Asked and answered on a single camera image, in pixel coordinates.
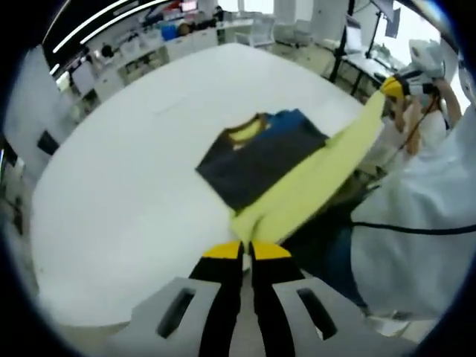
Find person in white clothing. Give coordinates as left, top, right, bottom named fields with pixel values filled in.
left=349, top=92, right=476, bottom=324

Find yellow blue grey garment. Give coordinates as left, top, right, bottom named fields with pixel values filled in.
left=195, top=89, right=391, bottom=246

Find ceiling light strip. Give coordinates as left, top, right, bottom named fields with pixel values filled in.
left=80, top=10, right=157, bottom=44
left=51, top=0, right=161, bottom=53

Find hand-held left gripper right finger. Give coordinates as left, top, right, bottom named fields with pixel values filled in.
left=248, top=239, right=368, bottom=357

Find person's blue trousers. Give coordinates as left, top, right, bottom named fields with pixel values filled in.
left=286, top=222, right=369, bottom=309

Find wide white square pillar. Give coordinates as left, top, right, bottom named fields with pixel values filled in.
left=3, top=48, right=81, bottom=179

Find black monitor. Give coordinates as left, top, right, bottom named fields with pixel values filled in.
left=385, top=5, right=401, bottom=38

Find white chest-worn device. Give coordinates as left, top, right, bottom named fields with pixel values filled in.
left=456, top=55, right=476, bottom=111

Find white tilted board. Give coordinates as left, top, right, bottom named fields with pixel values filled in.
left=345, top=24, right=364, bottom=53

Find black wall panel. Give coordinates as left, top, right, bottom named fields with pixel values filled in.
left=36, top=129, right=60, bottom=153

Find black device cable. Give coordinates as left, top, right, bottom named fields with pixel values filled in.
left=351, top=221, right=476, bottom=236

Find right hand-held gripper cable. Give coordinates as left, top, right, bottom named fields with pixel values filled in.
left=399, top=89, right=438, bottom=152

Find black stand pole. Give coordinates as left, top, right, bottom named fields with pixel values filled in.
left=329, top=0, right=354, bottom=81

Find white cabinet row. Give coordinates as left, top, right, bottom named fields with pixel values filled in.
left=55, top=18, right=276, bottom=109

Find white desk black legs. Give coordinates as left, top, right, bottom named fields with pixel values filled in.
left=340, top=48, right=406, bottom=101

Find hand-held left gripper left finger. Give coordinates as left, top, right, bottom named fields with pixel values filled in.
left=129, top=239, right=245, bottom=357

